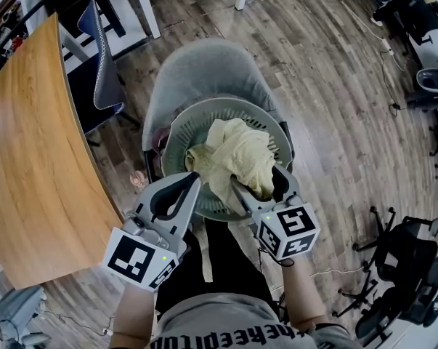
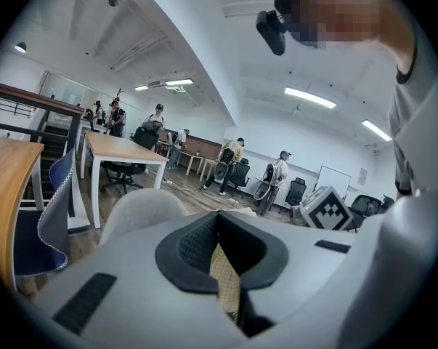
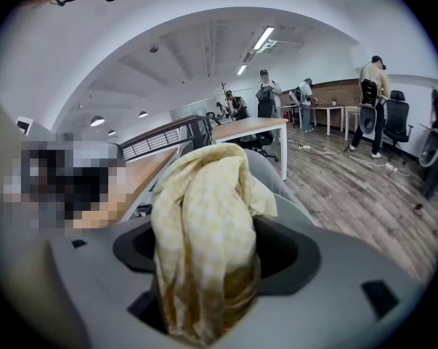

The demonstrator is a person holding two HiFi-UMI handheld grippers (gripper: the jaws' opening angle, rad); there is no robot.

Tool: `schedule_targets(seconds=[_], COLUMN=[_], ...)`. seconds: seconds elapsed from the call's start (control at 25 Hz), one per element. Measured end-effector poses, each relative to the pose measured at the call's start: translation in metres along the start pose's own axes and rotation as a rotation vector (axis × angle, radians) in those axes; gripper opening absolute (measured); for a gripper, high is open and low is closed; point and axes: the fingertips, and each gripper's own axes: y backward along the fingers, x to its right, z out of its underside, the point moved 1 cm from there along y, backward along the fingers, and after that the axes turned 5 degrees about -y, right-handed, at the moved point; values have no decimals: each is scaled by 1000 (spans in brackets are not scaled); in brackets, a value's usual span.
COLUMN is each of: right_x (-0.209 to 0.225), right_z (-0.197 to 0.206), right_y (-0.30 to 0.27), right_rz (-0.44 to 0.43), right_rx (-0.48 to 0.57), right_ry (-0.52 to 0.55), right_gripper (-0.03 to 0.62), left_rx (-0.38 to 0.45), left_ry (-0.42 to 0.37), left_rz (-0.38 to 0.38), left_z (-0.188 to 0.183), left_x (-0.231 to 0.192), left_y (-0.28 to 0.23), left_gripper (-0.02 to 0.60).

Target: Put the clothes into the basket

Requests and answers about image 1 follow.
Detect person's left forearm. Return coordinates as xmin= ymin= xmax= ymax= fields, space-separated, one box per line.
xmin=109 ymin=278 xmax=158 ymax=349

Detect gray fabric armchair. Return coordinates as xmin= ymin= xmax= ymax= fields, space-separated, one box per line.
xmin=142 ymin=37 xmax=296 ymax=185

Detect black office chair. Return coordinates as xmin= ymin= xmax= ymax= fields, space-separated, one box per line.
xmin=333 ymin=256 xmax=438 ymax=345
xmin=371 ymin=0 xmax=438 ymax=47
xmin=352 ymin=205 xmax=438 ymax=283

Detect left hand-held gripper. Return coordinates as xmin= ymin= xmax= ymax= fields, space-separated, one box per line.
xmin=101 ymin=172 xmax=203 ymax=293

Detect person's black shorts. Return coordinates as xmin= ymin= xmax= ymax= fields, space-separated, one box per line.
xmin=155 ymin=218 xmax=280 ymax=318

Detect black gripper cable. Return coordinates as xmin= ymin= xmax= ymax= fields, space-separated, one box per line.
xmin=257 ymin=244 xmax=296 ymax=268

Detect small pink round object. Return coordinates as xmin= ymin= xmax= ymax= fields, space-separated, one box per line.
xmin=129 ymin=170 xmax=147 ymax=188

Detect gray laundry basket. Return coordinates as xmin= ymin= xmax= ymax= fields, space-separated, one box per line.
xmin=160 ymin=97 xmax=295 ymax=222

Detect person's gray shirt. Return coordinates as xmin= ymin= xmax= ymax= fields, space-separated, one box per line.
xmin=148 ymin=292 xmax=365 ymax=349

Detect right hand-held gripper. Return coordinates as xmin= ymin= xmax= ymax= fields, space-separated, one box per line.
xmin=230 ymin=163 xmax=322 ymax=262

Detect cluttered shelf of items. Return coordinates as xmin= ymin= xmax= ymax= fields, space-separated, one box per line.
xmin=0 ymin=1 xmax=29 ymax=87

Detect yellow checked clothes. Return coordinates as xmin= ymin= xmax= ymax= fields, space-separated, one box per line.
xmin=184 ymin=117 xmax=277 ymax=214

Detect orange wooden desk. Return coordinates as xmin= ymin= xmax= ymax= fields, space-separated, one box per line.
xmin=0 ymin=12 xmax=124 ymax=290

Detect person's right forearm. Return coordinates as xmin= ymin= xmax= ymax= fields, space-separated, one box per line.
xmin=280 ymin=256 xmax=332 ymax=332

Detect blue chair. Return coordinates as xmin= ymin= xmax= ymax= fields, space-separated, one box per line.
xmin=68 ymin=0 xmax=140 ymax=135

